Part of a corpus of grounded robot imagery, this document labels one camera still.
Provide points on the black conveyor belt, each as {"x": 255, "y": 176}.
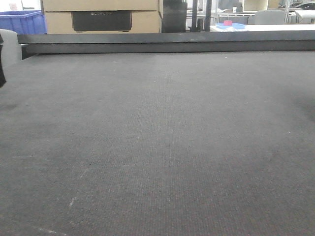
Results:
{"x": 214, "y": 144}

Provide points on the cardboard box with black print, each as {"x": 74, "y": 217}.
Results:
{"x": 94, "y": 22}

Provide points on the upper cardboard box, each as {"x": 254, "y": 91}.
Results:
{"x": 91, "y": 5}

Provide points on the black cabinet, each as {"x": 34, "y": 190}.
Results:
{"x": 174, "y": 16}

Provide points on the shallow blue tray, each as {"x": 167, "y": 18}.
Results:
{"x": 235, "y": 26}

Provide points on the grey office chair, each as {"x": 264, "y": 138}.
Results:
{"x": 269, "y": 17}

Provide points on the white table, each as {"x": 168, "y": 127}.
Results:
{"x": 285, "y": 27}

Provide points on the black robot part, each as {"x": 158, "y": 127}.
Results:
{"x": 2, "y": 76}

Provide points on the grey chair back left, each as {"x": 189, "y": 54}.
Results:
{"x": 11, "y": 49}

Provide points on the blue plastic crate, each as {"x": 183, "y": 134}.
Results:
{"x": 23, "y": 22}

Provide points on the black vertical post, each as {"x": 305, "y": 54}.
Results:
{"x": 208, "y": 15}

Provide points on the black conveyor side rail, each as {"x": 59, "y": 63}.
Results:
{"x": 189, "y": 42}

